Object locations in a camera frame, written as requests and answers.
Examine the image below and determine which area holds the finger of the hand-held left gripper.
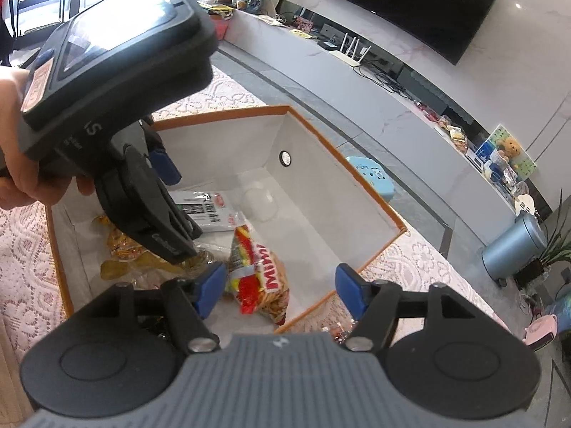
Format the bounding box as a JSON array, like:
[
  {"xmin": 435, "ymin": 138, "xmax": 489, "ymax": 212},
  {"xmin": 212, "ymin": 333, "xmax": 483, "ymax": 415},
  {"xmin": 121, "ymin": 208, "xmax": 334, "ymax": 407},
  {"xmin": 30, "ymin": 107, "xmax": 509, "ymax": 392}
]
[{"xmin": 143, "ymin": 118, "xmax": 181, "ymax": 185}]

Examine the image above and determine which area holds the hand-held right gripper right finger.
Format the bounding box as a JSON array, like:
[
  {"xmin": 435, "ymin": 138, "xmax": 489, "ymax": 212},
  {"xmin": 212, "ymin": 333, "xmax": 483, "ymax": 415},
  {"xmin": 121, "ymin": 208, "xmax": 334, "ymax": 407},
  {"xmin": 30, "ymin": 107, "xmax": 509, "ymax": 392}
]
[{"xmin": 335, "ymin": 263, "xmax": 509, "ymax": 355}]

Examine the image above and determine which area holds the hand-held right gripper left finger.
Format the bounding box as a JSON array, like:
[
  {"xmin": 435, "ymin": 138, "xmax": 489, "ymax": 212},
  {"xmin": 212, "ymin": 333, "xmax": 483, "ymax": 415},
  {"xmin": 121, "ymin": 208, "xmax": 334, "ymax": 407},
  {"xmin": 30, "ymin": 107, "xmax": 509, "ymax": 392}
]
[{"xmin": 67, "ymin": 262, "xmax": 228, "ymax": 357}]

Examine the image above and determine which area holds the red fries snack packet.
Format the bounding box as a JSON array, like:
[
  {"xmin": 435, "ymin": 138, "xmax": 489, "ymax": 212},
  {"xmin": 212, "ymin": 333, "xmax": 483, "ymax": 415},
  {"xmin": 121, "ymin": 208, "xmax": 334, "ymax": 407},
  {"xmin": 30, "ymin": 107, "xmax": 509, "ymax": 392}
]
[{"xmin": 225, "ymin": 224, "xmax": 290, "ymax": 326}]

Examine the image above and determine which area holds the white stick snack packet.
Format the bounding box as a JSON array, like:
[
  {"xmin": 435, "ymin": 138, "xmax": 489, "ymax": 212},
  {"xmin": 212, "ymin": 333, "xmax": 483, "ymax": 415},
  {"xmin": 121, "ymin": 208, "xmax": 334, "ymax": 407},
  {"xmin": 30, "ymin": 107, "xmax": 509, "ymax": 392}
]
[{"xmin": 172, "ymin": 189, "xmax": 248, "ymax": 233}]

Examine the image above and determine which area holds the orange cardboard box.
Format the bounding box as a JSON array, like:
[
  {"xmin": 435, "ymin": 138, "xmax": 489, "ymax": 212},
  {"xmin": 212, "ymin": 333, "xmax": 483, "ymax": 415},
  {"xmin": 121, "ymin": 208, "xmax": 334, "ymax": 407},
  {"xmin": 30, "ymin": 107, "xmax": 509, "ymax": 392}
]
[{"xmin": 45, "ymin": 105, "xmax": 408, "ymax": 335}]

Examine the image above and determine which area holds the yellow brown snack packet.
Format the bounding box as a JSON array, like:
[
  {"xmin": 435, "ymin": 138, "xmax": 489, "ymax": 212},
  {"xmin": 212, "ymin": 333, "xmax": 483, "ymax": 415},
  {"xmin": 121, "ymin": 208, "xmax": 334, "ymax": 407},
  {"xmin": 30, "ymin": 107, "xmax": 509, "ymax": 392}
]
[{"xmin": 94, "ymin": 214, "xmax": 215, "ymax": 284}]

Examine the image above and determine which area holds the person's left hand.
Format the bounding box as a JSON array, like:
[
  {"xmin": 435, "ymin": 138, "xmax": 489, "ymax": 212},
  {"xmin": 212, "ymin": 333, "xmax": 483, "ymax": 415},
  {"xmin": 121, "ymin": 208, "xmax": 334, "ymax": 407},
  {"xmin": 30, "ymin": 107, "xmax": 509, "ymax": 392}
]
[{"xmin": 0, "ymin": 68, "xmax": 96, "ymax": 210}]

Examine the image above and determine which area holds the dark wooden chair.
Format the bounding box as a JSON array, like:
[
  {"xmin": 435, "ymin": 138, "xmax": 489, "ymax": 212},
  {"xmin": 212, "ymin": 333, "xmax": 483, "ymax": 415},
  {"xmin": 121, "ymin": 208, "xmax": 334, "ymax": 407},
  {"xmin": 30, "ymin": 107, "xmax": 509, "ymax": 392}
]
[{"xmin": 13, "ymin": 0, "xmax": 85, "ymax": 36}]

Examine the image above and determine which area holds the pink cardboard box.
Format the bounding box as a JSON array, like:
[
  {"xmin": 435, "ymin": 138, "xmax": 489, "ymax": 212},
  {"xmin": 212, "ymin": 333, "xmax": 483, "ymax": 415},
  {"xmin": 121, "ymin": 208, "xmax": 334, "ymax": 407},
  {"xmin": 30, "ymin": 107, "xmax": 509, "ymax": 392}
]
[{"xmin": 209, "ymin": 11, "xmax": 230, "ymax": 43}]

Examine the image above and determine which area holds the light blue plastic stool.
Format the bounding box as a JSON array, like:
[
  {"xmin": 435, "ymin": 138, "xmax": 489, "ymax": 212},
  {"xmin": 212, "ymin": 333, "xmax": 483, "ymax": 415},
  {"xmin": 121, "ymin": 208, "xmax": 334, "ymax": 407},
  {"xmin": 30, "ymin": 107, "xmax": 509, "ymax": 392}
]
[{"xmin": 345, "ymin": 156, "xmax": 397, "ymax": 203}]

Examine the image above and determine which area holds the blue-grey pedal trash can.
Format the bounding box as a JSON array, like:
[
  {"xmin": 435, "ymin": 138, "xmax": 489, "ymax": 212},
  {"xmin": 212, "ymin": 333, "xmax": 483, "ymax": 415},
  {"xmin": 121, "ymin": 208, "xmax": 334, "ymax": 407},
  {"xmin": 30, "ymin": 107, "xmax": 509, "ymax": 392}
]
[{"xmin": 482, "ymin": 212, "xmax": 549, "ymax": 286}]

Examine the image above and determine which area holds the white marble media console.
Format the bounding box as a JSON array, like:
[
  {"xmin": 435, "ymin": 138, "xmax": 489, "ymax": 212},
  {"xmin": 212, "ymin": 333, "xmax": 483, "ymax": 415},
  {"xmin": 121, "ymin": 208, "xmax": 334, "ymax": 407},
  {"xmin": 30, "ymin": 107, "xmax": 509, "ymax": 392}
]
[{"xmin": 223, "ymin": 9, "xmax": 540, "ymax": 233}]

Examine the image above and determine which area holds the pile of small packets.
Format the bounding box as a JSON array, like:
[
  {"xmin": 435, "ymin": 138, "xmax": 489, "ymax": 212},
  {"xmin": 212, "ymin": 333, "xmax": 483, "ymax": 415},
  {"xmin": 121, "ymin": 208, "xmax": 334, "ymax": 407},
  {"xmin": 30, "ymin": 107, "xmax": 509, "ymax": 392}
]
[{"xmin": 437, "ymin": 116, "xmax": 469, "ymax": 148}]

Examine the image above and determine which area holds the snake plant in black pot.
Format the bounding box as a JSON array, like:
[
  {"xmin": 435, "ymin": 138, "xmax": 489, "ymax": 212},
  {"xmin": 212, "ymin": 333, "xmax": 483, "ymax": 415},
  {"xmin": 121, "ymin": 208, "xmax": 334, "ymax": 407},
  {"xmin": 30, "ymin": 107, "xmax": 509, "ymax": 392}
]
[{"xmin": 513, "ymin": 189, "xmax": 571, "ymax": 288}]

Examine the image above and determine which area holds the teddy bear picture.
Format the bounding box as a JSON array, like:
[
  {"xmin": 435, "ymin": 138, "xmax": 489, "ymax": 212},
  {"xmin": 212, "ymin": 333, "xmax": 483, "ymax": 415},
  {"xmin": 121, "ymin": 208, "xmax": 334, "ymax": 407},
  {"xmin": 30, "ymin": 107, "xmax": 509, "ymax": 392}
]
[{"xmin": 475, "ymin": 125, "xmax": 538, "ymax": 179}]

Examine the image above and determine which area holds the white router with antennas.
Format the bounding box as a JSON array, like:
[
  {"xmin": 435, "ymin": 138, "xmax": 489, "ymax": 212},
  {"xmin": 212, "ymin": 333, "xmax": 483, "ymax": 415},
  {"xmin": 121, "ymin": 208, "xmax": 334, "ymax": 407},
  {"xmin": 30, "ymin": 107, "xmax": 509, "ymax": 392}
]
[{"xmin": 330, "ymin": 36, "xmax": 373, "ymax": 67}]

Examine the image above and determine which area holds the black wall television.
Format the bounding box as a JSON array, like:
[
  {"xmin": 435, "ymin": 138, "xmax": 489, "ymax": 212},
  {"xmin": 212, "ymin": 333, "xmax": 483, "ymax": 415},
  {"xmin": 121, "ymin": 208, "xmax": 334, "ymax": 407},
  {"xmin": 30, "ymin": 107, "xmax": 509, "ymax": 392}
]
[{"xmin": 302, "ymin": 0, "xmax": 505, "ymax": 65}]

